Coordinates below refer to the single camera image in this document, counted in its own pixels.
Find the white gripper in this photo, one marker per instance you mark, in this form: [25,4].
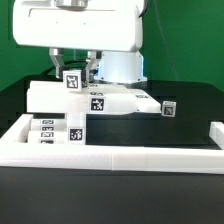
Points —
[103,25]

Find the white long chair part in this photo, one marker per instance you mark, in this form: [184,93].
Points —
[47,88]

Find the white chair back part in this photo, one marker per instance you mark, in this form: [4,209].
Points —
[90,104]

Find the white chair seat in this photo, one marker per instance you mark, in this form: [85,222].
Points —
[76,128]

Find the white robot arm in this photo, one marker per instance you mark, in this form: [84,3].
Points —
[118,66]

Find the white U-shaped fence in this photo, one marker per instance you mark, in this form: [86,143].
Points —
[16,151]

